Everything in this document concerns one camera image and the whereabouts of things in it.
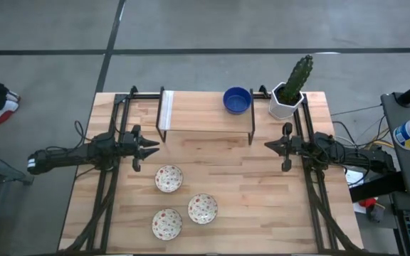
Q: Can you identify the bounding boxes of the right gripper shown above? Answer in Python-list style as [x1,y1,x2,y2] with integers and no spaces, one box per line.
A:
[264,122,304,173]

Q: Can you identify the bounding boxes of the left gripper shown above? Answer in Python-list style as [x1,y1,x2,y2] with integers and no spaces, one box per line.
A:
[120,124,161,173]

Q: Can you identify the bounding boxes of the green bowl with floral inside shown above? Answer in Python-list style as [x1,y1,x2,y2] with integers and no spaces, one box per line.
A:
[187,193,219,225]
[151,208,184,242]
[154,164,184,194]

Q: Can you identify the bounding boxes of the white plant pot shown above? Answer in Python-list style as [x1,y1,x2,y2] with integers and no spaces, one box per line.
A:
[268,82,306,121]

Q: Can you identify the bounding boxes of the wooden shelf with black legs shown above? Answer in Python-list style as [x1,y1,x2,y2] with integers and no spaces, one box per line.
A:
[154,86,256,146]

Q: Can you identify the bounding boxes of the green cactus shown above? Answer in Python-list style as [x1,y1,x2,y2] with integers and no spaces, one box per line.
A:
[281,54,315,105]

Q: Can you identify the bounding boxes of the white paper sheet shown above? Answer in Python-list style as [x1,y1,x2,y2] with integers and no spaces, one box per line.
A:
[345,169,365,188]

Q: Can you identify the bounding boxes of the black flat bar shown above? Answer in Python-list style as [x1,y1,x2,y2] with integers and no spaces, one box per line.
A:
[349,171,407,204]

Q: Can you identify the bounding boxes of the small red object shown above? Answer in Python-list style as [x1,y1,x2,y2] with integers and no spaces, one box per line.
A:
[358,197,377,209]

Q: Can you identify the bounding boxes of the small grey object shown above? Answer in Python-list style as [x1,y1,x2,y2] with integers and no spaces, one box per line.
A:
[366,204,387,223]

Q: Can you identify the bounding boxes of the grey metal stand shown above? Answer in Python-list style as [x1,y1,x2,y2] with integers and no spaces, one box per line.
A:
[0,140,36,256]

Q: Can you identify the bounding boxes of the person's shoe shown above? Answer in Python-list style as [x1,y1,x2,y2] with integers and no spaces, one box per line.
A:
[6,91,22,105]
[0,99,21,127]

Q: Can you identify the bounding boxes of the black aluminium extrusion frame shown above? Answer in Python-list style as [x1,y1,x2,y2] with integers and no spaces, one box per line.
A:
[59,85,365,255]

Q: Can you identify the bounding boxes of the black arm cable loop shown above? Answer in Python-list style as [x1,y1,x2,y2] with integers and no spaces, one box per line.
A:
[74,119,96,144]

